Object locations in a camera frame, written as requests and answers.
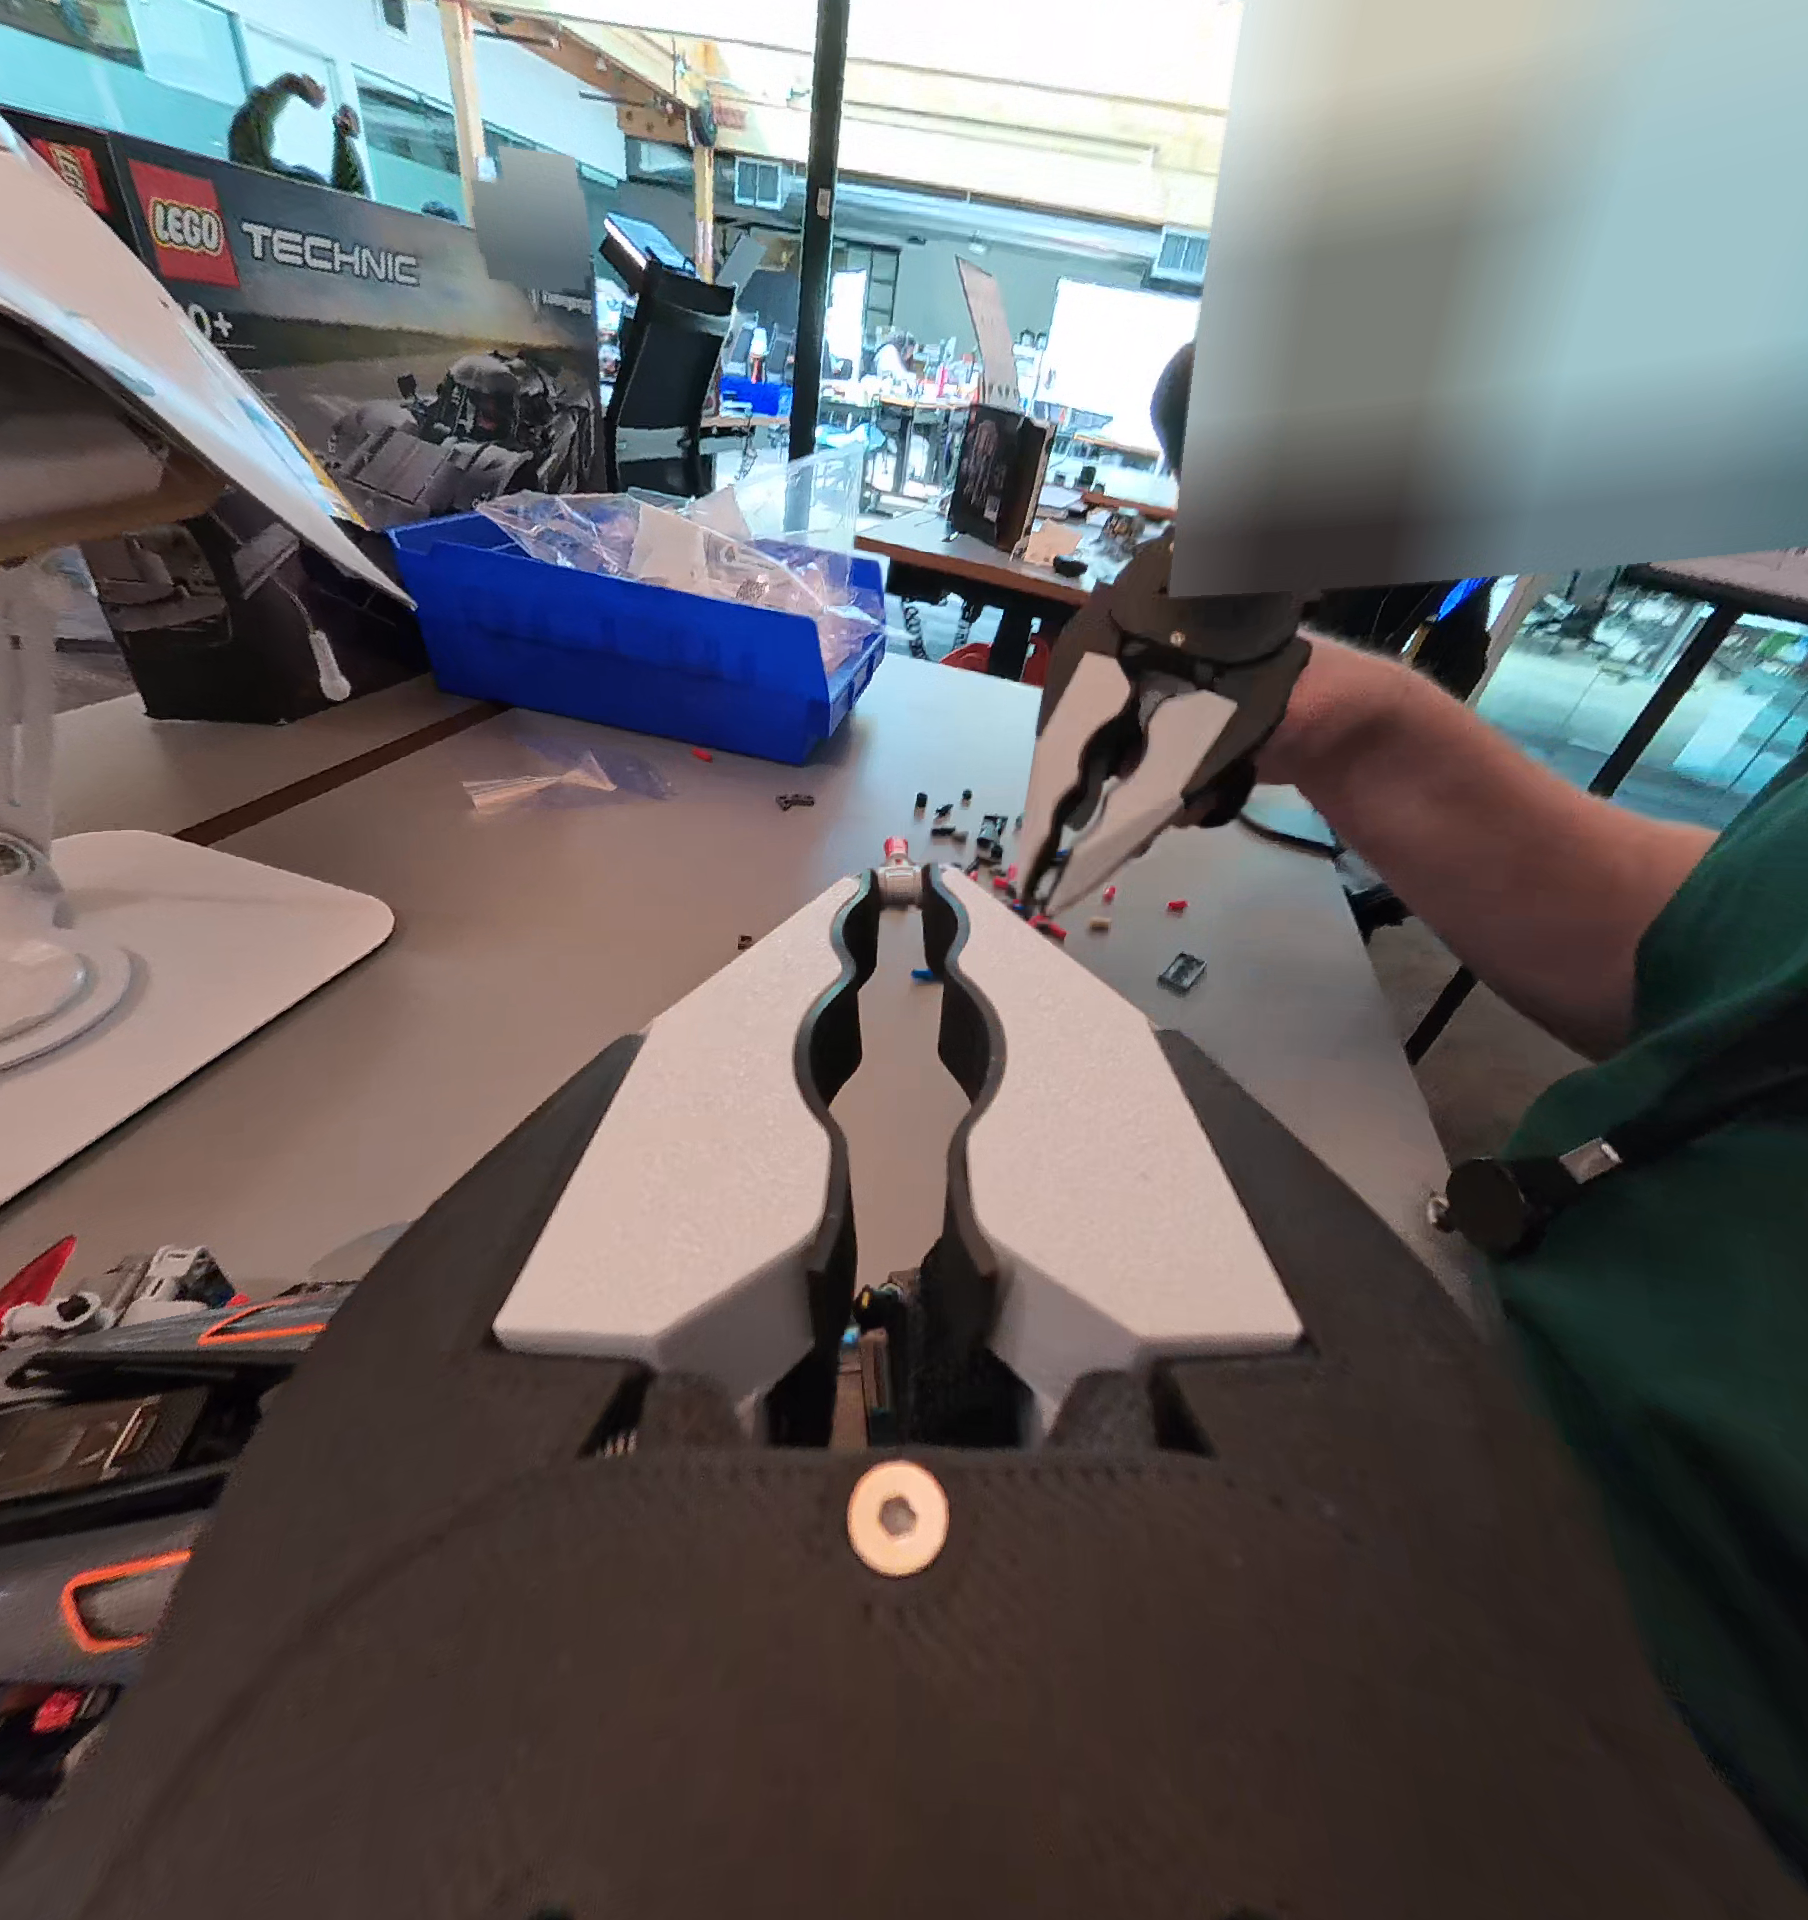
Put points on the person's right forearm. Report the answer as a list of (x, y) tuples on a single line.
[(1489, 853)]

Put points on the dark lego set box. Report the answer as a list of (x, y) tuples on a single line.
[(380, 361)]

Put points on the small clear plastic bag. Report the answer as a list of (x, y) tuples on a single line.
[(558, 777)]

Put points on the white instruction booklet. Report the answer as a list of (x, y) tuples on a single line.
[(64, 315)]

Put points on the black framed sign stand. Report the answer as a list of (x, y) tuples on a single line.
[(1668, 697)]

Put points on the black office chair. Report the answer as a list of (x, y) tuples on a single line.
[(671, 375)]

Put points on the partly built lego model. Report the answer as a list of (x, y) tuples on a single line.
[(80, 1440)]

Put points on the black pillar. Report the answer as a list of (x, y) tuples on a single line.
[(819, 224)]

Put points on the black flat lego tile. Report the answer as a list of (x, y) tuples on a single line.
[(1182, 970)]

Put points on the blue plastic bin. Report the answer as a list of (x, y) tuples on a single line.
[(634, 661)]

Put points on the heap of clear plastic bags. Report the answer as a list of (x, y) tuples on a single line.
[(649, 547)]

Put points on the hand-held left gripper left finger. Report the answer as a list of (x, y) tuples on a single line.
[(694, 1171)]

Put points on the wooden background desk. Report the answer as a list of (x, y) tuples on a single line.
[(964, 554)]

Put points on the pile of small lego parts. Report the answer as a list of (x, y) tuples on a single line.
[(979, 834)]

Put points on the dark upright box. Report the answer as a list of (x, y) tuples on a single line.
[(994, 473)]

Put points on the white book stand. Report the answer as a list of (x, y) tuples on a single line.
[(229, 928)]

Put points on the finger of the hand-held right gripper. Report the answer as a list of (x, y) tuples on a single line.
[(1158, 778), (1060, 750)]

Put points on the small grey lego piece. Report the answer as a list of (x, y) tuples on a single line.
[(895, 878)]

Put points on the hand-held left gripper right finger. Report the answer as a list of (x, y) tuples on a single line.
[(1115, 1171)]

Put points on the person's green shirt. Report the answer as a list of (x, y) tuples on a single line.
[(1715, 1349)]

